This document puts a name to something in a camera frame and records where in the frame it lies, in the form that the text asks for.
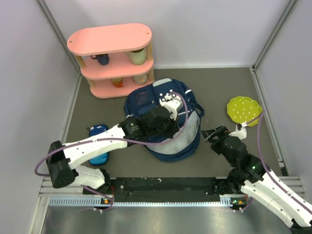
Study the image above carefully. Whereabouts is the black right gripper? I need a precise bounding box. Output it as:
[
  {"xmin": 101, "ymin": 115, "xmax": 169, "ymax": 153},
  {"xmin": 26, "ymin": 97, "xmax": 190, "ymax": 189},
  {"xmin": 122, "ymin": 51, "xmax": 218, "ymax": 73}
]
[{"xmin": 200, "ymin": 124, "xmax": 236, "ymax": 167}]

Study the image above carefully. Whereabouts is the navy blue student backpack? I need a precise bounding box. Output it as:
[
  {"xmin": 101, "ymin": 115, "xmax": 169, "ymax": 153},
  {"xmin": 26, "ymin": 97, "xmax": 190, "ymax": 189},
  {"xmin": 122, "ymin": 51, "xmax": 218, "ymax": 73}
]
[{"xmin": 124, "ymin": 78, "xmax": 205, "ymax": 162}]

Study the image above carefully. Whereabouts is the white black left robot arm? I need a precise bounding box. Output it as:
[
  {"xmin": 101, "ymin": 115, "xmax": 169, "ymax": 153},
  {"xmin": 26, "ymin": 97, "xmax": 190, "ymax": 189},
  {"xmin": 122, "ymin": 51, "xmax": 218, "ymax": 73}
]
[{"xmin": 45, "ymin": 93, "xmax": 187, "ymax": 194}]

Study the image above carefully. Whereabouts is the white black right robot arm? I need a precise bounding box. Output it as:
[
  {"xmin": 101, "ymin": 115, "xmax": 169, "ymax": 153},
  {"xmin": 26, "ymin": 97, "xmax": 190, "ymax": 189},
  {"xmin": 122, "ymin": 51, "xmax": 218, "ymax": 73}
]
[{"xmin": 200, "ymin": 124, "xmax": 312, "ymax": 234}]

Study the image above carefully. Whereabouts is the green polka dot plate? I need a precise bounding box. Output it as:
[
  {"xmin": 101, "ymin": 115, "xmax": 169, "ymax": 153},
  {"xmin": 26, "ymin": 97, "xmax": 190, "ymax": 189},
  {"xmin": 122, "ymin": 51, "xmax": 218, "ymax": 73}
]
[{"xmin": 226, "ymin": 96, "xmax": 262, "ymax": 127}]

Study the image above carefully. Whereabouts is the patterned small bowl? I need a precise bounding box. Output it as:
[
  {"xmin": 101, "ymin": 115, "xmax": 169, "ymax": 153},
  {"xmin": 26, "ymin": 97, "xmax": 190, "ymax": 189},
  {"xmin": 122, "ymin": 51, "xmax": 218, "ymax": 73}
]
[{"xmin": 132, "ymin": 73, "xmax": 149, "ymax": 85}]

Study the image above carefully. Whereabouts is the orange cup on shelf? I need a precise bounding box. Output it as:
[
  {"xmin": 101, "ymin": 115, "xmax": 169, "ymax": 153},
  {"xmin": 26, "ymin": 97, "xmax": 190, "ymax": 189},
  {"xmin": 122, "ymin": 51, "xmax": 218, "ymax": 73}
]
[{"xmin": 111, "ymin": 78, "xmax": 123, "ymax": 88}]

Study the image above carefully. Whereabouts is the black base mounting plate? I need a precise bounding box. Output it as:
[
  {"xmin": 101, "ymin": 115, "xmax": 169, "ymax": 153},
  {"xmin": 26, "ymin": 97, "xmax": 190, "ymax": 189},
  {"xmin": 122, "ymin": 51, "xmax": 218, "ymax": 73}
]
[{"xmin": 97, "ymin": 177, "xmax": 240, "ymax": 203}]

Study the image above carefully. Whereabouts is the blue dinosaur pencil case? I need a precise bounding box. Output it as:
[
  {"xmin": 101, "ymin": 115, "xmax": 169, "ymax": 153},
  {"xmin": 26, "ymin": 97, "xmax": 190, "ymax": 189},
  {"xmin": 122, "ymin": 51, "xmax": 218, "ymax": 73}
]
[{"xmin": 88, "ymin": 124, "xmax": 109, "ymax": 166}]

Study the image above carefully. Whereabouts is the pale green cup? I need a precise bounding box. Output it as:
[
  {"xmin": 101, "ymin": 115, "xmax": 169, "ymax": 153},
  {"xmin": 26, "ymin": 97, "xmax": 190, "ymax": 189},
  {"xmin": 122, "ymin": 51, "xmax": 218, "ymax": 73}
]
[{"xmin": 125, "ymin": 48, "xmax": 146, "ymax": 65}]

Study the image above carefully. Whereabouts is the pink three-tier shelf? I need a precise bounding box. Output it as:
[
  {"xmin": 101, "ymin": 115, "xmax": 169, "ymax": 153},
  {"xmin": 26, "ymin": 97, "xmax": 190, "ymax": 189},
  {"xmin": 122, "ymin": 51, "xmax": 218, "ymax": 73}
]
[{"xmin": 67, "ymin": 23, "xmax": 155, "ymax": 99}]

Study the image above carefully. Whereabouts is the dark blue mug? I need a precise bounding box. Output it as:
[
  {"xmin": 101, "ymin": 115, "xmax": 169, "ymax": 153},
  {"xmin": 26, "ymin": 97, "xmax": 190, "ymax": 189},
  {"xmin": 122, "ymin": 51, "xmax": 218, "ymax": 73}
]
[{"xmin": 90, "ymin": 54, "xmax": 110, "ymax": 66}]

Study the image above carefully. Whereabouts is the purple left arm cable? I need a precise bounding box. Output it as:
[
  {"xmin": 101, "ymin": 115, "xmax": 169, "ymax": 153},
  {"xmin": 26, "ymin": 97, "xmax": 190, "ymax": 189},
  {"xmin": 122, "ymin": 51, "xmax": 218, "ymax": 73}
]
[{"xmin": 35, "ymin": 91, "xmax": 189, "ymax": 208}]

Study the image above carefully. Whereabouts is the grey slotted cable duct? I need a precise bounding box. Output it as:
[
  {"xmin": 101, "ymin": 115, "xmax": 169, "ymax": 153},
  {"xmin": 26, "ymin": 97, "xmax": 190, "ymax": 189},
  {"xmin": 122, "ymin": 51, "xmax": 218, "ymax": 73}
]
[{"xmin": 48, "ymin": 196, "xmax": 247, "ymax": 208}]

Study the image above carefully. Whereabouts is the aluminium frame rail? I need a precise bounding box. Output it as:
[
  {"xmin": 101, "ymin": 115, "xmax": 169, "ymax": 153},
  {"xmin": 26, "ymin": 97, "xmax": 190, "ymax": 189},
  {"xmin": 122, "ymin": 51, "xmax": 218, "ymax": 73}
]
[{"xmin": 39, "ymin": 177, "xmax": 83, "ymax": 196}]

